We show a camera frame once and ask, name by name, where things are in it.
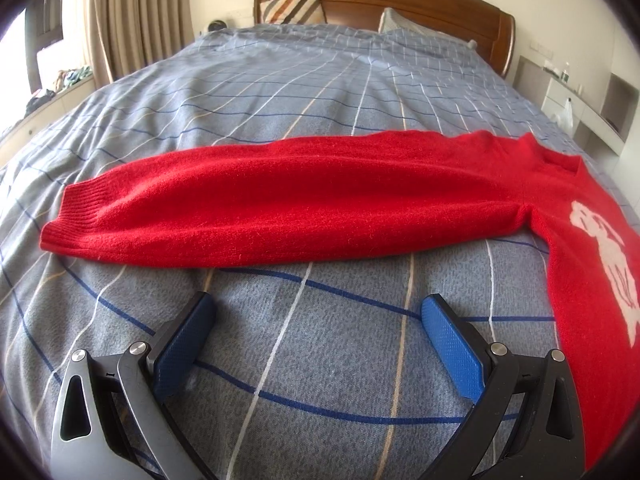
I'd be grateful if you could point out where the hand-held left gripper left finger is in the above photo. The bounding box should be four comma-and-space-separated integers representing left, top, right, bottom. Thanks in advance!
50, 291, 218, 480

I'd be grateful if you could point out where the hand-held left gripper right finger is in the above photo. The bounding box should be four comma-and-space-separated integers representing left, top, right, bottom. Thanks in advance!
421, 295, 588, 480

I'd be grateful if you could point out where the red knit sweater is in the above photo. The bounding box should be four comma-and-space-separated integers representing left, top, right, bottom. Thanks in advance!
40, 129, 640, 471

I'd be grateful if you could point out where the clothes pile on windowsill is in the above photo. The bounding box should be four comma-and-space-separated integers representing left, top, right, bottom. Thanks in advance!
25, 65, 94, 111

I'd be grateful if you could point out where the clear plastic bag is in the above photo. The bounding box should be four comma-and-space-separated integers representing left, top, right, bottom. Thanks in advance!
551, 96, 577, 132

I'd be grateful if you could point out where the white built-in desk cabinet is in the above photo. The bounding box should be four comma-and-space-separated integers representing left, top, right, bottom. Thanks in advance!
515, 55, 640, 161

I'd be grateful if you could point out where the blue checked quilt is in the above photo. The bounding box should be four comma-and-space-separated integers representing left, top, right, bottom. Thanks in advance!
0, 22, 640, 480

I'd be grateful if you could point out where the grey pillow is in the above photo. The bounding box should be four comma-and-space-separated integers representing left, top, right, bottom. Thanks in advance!
377, 7, 478, 48

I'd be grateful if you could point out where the beige curtain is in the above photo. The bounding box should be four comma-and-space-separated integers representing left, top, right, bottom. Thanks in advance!
65, 0, 193, 83

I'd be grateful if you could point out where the wooden bed headboard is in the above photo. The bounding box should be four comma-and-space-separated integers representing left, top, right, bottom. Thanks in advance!
253, 0, 516, 78

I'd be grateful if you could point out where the striped pillow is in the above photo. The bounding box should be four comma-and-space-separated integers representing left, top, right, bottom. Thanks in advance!
259, 0, 328, 25

